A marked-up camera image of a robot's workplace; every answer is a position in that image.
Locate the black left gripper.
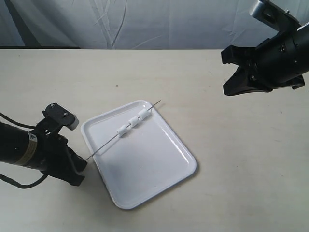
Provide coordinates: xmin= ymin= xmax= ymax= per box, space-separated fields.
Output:
xmin=31 ymin=119 xmax=88 ymax=186

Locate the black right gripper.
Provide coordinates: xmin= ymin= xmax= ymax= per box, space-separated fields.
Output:
xmin=221 ymin=31 xmax=305 ymax=96

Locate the white marshmallow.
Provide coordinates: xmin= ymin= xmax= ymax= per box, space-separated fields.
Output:
xmin=138 ymin=109 xmax=151 ymax=121
xmin=116 ymin=125 xmax=130 ymax=137
xmin=128 ymin=116 xmax=140 ymax=128

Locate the thin metal skewer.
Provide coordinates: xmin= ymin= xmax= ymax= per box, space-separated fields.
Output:
xmin=84 ymin=99 xmax=162 ymax=160

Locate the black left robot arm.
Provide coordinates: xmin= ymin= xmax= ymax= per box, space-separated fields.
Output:
xmin=0 ymin=123 xmax=87 ymax=189

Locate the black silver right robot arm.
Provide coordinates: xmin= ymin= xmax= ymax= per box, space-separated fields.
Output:
xmin=221 ymin=21 xmax=309 ymax=96

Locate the white plastic tray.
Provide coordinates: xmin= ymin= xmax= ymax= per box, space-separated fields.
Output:
xmin=81 ymin=100 xmax=197 ymax=210

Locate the grey wrinkled backdrop cloth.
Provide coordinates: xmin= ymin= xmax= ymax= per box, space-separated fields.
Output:
xmin=0 ymin=0 xmax=309 ymax=50

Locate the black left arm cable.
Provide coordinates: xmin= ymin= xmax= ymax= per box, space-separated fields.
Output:
xmin=0 ymin=112 xmax=48 ymax=189

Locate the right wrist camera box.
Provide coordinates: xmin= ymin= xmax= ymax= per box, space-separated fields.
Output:
xmin=249 ymin=0 xmax=301 ymax=32

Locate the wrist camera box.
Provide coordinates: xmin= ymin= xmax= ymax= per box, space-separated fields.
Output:
xmin=249 ymin=0 xmax=301 ymax=32
xmin=45 ymin=103 xmax=79 ymax=131

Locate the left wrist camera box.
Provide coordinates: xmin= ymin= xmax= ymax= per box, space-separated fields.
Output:
xmin=45 ymin=103 xmax=79 ymax=131

